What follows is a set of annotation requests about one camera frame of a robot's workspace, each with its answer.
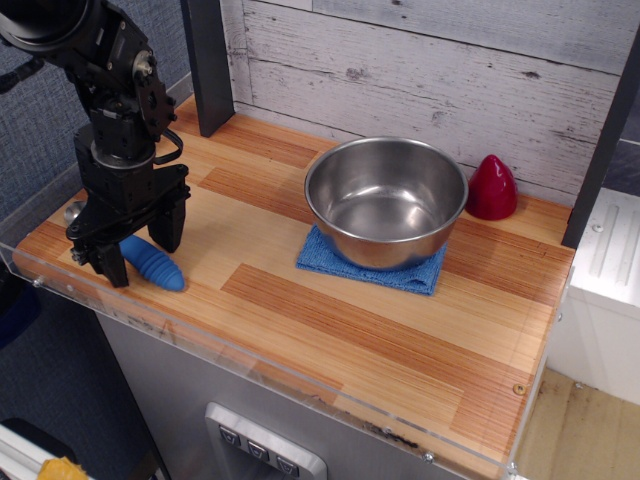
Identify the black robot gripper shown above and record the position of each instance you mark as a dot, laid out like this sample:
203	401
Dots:
122	201

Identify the blue handled metal spoon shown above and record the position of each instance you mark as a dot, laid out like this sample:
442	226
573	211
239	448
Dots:
151	263

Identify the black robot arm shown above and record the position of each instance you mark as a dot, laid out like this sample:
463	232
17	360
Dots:
114	71

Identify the clear acrylic table guard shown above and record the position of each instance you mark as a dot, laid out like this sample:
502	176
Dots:
481	336

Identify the stainless steel cabinet front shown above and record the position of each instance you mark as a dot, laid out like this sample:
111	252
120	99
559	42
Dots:
340	402

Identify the silver control panel with buttons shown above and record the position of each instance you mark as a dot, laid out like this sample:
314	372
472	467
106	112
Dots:
247	450

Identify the yellow object bottom left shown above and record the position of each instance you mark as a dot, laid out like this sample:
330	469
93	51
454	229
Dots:
61	469

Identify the stainless steel bowl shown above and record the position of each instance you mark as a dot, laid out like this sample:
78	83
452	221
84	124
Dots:
385	203

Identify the blue folded cloth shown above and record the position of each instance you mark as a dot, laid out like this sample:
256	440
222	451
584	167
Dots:
317	256

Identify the red cone shaped object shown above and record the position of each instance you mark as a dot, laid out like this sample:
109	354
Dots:
493	193

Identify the white ribbed side unit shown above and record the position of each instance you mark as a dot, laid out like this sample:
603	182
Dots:
596	338

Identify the dark left vertical post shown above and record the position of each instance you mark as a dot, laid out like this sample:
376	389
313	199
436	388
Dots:
206	45

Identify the dark vertical post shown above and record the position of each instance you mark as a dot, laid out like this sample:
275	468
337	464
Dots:
605	148
206	45

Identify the dark right vertical post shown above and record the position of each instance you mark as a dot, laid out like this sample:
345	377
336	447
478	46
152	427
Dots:
605	148

